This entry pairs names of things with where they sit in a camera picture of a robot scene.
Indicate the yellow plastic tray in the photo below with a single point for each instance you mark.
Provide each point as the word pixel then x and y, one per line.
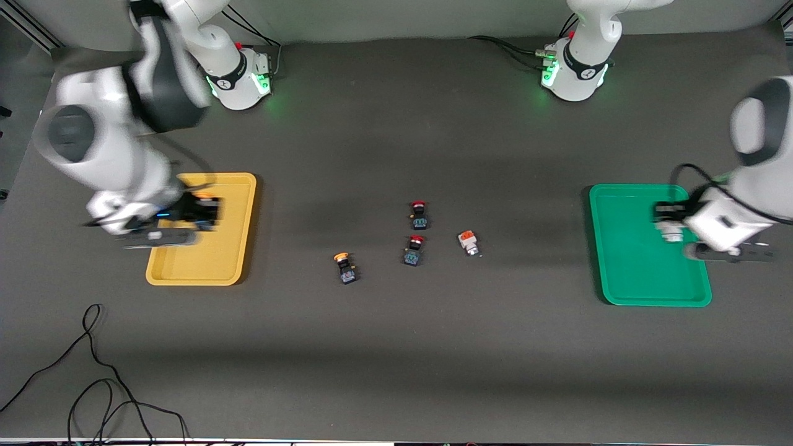
pixel 229 254

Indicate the red round push button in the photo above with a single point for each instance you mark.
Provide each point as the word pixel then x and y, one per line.
pixel 420 218
pixel 413 254

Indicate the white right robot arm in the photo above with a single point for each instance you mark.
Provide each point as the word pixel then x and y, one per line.
pixel 118 142

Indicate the green square push button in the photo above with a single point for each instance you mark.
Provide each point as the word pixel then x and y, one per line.
pixel 669 231

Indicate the green plastic tray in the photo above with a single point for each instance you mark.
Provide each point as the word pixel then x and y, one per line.
pixel 632 266

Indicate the aluminium profile rail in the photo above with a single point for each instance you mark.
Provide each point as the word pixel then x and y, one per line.
pixel 37 31

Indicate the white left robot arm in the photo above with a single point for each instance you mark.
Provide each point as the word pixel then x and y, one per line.
pixel 762 136

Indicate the orange square push button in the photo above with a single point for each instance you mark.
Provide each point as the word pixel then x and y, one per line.
pixel 468 241

